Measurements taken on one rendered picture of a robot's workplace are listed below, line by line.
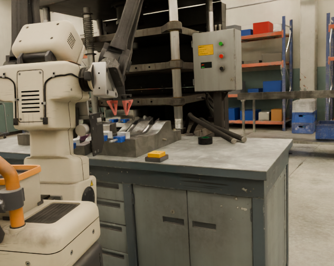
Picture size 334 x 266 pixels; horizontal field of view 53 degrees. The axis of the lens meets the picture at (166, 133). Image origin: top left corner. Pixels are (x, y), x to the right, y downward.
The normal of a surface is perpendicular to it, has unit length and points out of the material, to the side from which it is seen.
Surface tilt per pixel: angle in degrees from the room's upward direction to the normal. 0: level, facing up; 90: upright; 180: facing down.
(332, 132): 93
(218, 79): 90
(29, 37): 47
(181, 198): 90
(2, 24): 90
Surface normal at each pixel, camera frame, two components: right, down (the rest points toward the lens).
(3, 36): 0.83, 0.04
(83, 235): 0.97, -0.02
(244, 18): -0.55, 0.15
